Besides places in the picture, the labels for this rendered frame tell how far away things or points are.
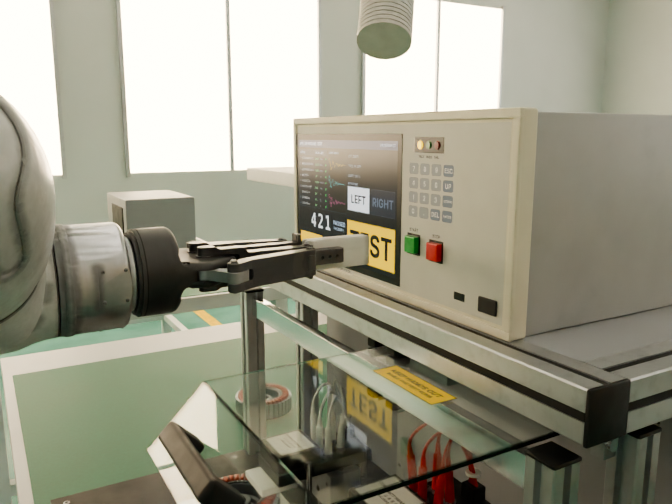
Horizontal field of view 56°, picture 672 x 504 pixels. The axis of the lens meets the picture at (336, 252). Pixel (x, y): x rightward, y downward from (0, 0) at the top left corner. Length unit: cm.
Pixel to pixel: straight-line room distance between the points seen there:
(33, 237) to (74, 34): 498
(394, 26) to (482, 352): 142
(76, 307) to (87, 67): 483
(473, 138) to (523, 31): 693
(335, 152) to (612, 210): 34
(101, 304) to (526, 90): 715
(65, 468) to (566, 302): 87
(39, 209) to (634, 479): 50
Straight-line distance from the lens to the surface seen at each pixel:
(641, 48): 825
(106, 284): 52
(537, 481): 55
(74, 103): 527
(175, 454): 52
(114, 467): 118
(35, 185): 34
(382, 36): 193
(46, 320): 52
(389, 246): 72
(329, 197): 83
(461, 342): 59
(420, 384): 61
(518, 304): 58
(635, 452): 61
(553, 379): 52
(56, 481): 117
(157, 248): 53
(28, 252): 37
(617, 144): 66
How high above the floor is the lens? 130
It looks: 10 degrees down
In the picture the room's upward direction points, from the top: straight up
